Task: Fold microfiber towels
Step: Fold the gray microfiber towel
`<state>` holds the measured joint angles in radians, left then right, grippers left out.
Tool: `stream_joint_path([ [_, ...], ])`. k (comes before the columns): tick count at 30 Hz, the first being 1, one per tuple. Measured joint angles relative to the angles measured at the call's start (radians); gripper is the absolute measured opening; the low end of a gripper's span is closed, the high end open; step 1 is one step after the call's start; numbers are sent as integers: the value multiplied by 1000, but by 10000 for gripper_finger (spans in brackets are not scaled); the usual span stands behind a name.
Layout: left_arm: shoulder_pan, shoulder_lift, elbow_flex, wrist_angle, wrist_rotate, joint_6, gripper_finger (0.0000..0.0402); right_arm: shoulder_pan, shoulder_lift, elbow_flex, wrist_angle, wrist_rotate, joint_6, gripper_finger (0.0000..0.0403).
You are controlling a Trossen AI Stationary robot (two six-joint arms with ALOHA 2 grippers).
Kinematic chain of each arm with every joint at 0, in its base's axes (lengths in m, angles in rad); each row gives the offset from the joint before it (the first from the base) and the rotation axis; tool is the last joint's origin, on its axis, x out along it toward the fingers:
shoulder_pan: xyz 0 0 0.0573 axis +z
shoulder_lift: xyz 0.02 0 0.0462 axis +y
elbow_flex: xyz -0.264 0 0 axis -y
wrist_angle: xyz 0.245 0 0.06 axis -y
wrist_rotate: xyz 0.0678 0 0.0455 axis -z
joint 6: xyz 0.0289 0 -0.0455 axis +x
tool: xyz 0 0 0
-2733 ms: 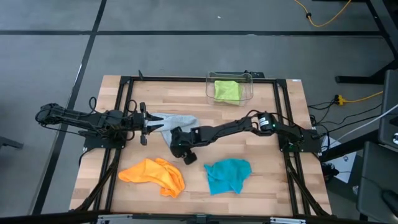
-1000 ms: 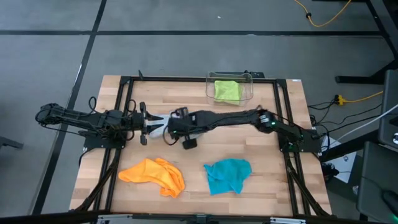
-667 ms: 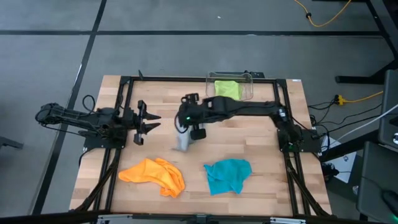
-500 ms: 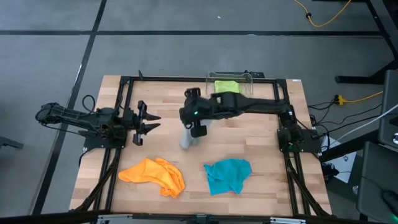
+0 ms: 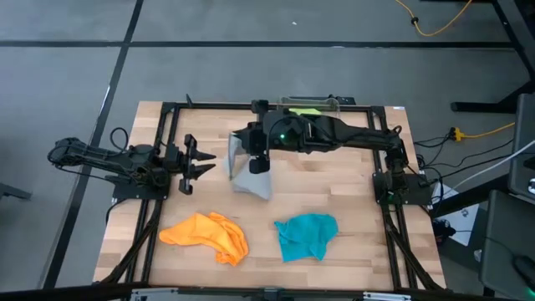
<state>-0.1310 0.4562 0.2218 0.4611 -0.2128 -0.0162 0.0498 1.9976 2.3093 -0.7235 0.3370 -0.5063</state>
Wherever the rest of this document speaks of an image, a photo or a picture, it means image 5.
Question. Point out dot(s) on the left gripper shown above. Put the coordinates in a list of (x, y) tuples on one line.
[(186, 165)]

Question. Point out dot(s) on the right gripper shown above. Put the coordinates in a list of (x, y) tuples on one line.
[(259, 144)]

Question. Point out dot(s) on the grey microfiber towel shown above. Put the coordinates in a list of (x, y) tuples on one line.
[(251, 186)]

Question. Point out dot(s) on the lime green microfiber towel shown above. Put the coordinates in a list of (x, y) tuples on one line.
[(305, 111)]

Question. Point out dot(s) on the orange microfiber towel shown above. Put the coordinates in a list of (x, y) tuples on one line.
[(200, 234)]

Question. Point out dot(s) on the teal microfiber towel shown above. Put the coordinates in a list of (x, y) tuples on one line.
[(305, 238)]

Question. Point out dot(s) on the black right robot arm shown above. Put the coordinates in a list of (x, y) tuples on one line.
[(355, 136)]

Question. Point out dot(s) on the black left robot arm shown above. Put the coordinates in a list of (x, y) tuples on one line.
[(83, 156)]

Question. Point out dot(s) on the clear plastic bin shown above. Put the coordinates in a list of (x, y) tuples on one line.
[(330, 102)]

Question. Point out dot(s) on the grey chair leg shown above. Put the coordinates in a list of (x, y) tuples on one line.
[(14, 192)]

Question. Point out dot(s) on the white paper sheet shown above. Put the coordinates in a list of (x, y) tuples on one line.
[(464, 221)]

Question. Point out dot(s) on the black stand foot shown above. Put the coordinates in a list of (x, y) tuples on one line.
[(480, 106)]

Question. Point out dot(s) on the grey equipment case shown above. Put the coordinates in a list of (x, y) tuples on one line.
[(522, 146), (505, 242)]

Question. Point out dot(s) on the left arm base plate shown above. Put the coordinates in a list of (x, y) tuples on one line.
[(125, 192)]

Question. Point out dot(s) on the black table frame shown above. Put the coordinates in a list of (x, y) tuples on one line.
[(376, 125)]

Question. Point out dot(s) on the silver camera mount bar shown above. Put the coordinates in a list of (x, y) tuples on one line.
[(167, 294)]

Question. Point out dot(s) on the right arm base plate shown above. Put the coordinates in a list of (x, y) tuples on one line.
[(418, 188)]

